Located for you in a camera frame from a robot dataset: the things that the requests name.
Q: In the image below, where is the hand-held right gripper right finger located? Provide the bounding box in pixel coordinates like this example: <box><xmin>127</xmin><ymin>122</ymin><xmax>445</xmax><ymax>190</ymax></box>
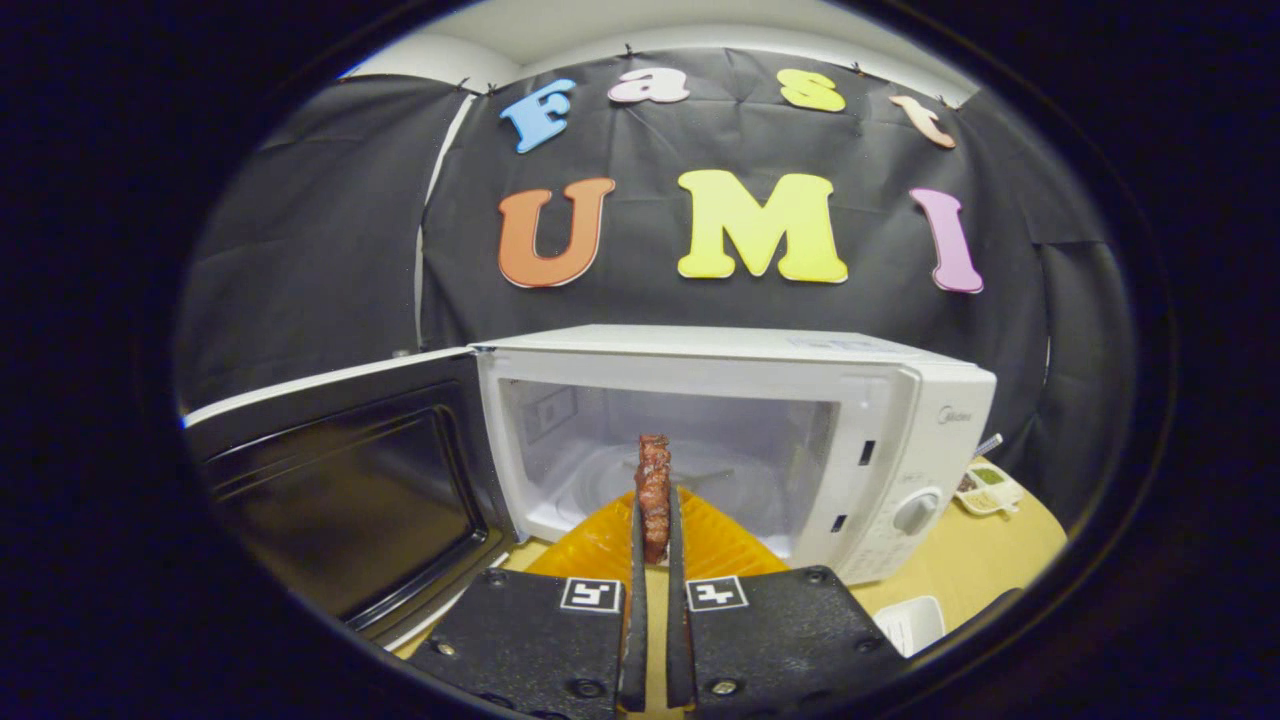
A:
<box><xmin>666</xmin><ymin>487</ymin><xmax>907</xmax><ymax>720</ymax></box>

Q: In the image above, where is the white rectangular tray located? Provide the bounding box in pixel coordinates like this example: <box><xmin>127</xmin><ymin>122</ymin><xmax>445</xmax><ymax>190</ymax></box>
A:
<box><xmin>872</xmin><ymin>595</ymin><xmax>947</xmax><ymax>659</ymax></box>

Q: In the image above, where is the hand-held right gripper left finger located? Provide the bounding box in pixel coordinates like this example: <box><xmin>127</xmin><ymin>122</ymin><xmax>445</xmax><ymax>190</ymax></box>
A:
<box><xmin>409</xmin><ymin>490</ymin><xmax>650</xmax><ymax>720</ymax></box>

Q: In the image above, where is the white microwave oven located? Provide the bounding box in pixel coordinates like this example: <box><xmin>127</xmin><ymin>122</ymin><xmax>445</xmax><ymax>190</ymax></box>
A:
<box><xmin>183</xmin><ymin>324</ymin><xmax>999</xmax><ymax>652</ymax></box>

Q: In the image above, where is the white divided condiment dish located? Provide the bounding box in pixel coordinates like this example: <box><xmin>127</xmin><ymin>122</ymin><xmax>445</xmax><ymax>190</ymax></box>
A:
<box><xmin>954</xmin><ymin>457</ymin><xmax>1026</xmax><ymax>518</ymax></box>

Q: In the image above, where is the reddish brown meat piece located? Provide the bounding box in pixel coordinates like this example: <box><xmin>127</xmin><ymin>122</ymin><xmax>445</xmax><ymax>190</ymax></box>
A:
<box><xmin>635</xmin><ymin>433</ymin><xmax>674</xmax><ymax>565</ymax></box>

